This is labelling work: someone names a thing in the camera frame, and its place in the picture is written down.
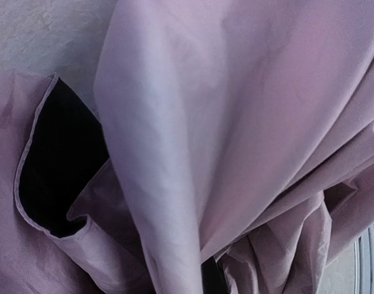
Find aluminium front rail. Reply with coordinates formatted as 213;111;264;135
354;223;374;294

